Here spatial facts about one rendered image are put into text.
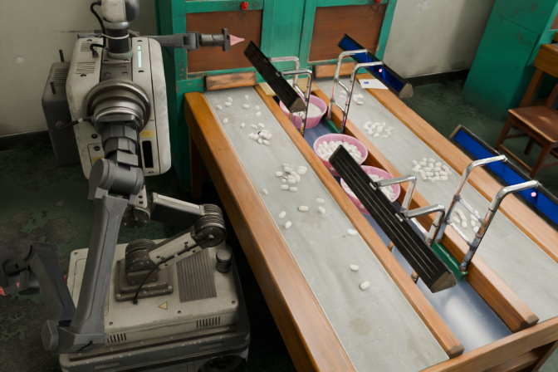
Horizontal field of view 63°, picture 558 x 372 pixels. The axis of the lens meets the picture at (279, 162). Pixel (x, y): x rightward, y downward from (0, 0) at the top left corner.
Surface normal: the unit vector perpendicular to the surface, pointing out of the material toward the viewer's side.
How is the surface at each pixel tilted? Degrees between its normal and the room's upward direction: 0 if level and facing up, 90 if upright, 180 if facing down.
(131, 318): 0
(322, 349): 0
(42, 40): 90
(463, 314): 0
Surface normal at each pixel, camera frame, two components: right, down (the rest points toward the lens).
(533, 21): -0.91, 0.18
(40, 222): 0.09, -0.80
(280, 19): 0.38, 0.58
